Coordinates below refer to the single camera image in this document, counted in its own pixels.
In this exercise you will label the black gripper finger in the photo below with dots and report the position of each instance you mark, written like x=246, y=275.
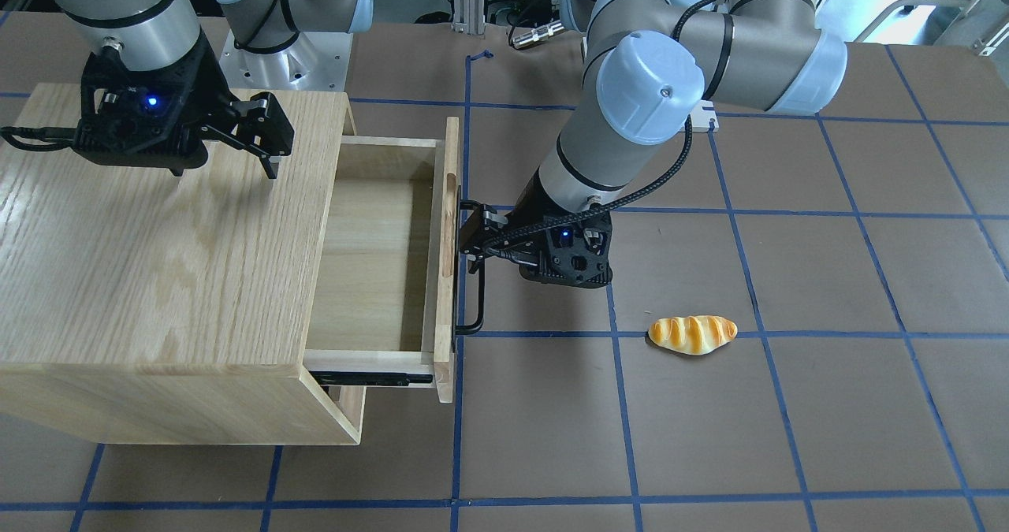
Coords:
x=475, y=259
x=482, y=223

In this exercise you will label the black gripper body over cabinet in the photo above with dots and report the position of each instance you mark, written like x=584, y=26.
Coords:
x=211, y=91

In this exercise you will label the black gripper body on drawer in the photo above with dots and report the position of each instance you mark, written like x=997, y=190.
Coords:
x=526, y=228

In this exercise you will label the black cabinet gripper finger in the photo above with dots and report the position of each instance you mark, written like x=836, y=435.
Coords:
x=271, y=140
x=235, y=117

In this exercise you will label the wooden drawer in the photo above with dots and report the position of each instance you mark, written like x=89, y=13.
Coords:
x=384, y=309

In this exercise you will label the wooden drawer cabinet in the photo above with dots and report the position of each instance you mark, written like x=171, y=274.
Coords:
x=139, y=308

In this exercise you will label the yellow toy bread roll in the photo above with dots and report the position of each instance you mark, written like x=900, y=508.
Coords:
x=692, y=335

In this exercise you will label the black drawer handle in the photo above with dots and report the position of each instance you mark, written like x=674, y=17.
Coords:
x=475, y=209

